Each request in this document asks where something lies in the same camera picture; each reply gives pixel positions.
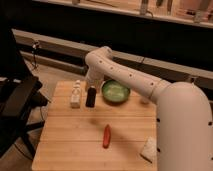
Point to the white toy figure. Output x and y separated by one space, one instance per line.
75 99

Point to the green bowl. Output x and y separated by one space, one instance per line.
114 92

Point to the black eraser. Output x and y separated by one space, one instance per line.
91 96

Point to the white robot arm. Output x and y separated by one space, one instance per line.
184 128

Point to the black chair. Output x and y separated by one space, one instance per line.
15 114

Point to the white sponge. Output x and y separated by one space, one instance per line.
149 150

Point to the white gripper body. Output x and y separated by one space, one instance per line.
93 79

